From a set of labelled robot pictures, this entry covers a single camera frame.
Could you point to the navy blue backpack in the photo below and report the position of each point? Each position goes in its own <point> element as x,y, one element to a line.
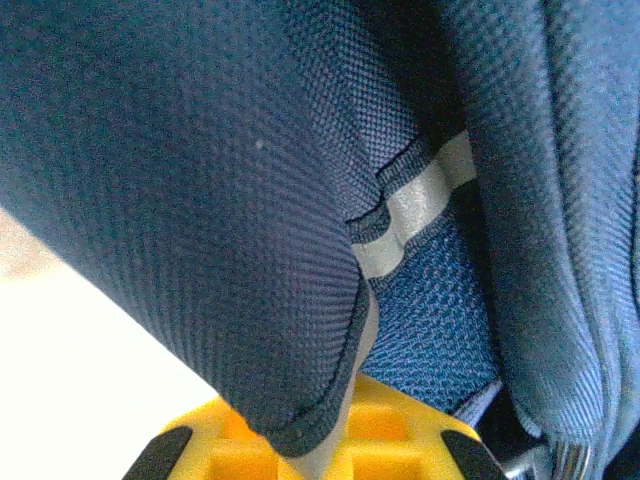
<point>200,150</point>

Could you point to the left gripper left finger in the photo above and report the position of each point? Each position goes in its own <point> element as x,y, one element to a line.
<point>225,450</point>

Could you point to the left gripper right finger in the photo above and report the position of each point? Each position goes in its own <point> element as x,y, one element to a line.
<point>390,440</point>

